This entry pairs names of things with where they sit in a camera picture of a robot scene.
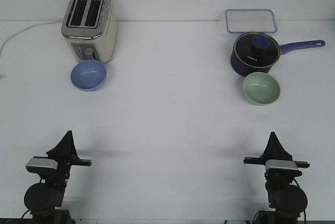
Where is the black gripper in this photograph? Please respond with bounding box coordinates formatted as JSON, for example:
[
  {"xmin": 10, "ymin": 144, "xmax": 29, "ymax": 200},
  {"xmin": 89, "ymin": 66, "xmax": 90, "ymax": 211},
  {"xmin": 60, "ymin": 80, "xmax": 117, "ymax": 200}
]
[
  {"xmin": 36, "ymin": 130, "xmax": 92, "ymax": 186},
  {"xmin": 243, "ymin": 132, "xmax": 310, "ymax": 186}
]

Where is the green bowl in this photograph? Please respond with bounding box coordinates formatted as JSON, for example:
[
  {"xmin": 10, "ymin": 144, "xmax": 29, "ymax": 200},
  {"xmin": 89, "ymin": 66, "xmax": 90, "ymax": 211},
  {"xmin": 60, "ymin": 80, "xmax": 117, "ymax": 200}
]
[{"xmin": 242, "ymin": 72, "xmax": 281, "ymax": 106}]

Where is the blue bowl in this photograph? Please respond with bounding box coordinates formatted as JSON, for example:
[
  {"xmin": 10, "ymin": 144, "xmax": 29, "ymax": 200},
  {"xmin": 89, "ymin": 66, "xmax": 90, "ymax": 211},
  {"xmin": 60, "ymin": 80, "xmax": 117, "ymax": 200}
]
[{"xmin": 70, "ymin": 60, "xmax": 107, "ymax": 92}]

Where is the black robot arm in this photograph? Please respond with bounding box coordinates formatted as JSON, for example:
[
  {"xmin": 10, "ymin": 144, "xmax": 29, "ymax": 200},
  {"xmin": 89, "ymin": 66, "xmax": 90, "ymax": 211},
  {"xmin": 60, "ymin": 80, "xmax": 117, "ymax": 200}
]
[
  {"xmin": 243, "ymin": 132, "xmax": 310, "ymax": 223},
  {"xmin": 24, "ymin": 130, "xmax": 92, "ymax": 223}
]

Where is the glass pot lid blue knob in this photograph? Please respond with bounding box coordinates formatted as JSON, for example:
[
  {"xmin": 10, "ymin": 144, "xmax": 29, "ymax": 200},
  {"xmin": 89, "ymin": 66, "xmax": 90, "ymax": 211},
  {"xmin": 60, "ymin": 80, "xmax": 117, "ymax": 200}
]
[{"xmin": 233, "ymin": 32, "xmax": 280, "ymax": 68}]

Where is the silver white two-slot toaster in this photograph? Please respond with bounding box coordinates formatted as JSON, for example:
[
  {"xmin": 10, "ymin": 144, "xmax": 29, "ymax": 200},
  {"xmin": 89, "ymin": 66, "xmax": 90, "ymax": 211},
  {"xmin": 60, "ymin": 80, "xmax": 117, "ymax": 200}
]
[{"xmin": 61, "ymin": 0, "xmax": 118, "ymax": 63}]

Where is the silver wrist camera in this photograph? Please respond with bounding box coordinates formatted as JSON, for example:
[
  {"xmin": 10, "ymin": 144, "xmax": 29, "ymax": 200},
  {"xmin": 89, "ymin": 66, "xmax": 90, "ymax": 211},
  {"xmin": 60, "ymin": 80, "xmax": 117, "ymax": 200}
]
[
  {"xmin": 265, "ymin": 160, "xmax": 299, "ymax": 172},
  {"xmin": 26, "ymin": 157, "xmax": 58, "ymax": 174}
]

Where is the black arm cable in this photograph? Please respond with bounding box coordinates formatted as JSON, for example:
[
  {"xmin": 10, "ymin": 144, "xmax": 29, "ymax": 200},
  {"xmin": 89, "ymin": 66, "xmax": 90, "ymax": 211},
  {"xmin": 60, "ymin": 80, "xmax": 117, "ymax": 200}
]
[{"xmin": 293, "ymin": 178, "xmax": 308, "ymax": 222}]

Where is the blue saucepan with handle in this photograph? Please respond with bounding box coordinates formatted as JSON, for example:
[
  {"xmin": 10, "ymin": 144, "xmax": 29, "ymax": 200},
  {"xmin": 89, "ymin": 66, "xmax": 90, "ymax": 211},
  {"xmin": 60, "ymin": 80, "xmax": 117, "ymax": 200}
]
[{"xmin": 231, "ymin": 39, "xmax": 326, "ymax": 76}]

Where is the white toaster power cable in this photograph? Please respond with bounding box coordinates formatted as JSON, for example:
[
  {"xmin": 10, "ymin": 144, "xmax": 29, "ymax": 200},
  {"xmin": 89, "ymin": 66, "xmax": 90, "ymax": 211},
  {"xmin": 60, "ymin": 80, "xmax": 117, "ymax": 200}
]
[{"xmin": 0, "ymin": 20, "xmax": 65, "ymax": 59}]

